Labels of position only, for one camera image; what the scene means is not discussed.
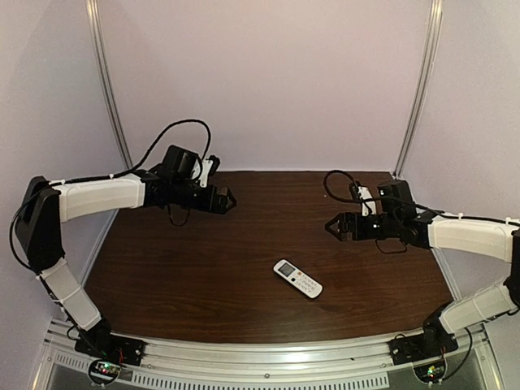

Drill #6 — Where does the white remote control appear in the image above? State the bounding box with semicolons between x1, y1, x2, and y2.
273;259;323;299

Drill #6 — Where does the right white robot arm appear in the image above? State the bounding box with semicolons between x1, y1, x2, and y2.
324;180;519;351

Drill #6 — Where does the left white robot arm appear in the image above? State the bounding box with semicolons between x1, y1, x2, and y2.
10;145;236;355

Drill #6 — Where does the right circuit board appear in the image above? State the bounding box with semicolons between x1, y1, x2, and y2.
413;358;447;384

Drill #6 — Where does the circuit board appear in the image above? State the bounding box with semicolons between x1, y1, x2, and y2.
413;358;447;384
87;359;122;386

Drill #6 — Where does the left circuit board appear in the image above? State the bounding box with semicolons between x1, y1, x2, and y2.
87;359;122;386

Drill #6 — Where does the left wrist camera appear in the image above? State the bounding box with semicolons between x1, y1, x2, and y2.
192;155;221;188

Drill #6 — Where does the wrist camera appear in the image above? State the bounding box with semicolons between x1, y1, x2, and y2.
192;155;221;188
349;182;377;216

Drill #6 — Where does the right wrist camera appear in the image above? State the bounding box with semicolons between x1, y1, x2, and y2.
349;182;377;216

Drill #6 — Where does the right black cable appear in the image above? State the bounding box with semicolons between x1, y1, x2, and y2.
323;169;520;224

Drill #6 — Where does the black cable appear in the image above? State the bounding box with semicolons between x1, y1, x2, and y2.
323;169;520;224
10;119;213;269

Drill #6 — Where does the left black cable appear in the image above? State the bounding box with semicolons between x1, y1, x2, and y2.
10;119;213;269

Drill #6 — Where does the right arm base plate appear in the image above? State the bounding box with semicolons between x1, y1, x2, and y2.
388;329;458;366

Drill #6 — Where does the front aluminium rail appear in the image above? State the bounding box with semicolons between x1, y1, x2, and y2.
38;318;495;389

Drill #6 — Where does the right aluminium frame post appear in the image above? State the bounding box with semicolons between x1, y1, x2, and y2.
393;0;444;177

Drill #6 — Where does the aluminium frame post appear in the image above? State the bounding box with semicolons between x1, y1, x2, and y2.
84;0;137;178
393;0;444;177

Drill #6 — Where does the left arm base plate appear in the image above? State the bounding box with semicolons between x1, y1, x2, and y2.
74;333;145;366

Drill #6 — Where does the left aluminium frame post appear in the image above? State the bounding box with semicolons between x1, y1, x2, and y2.
84;0;137;178

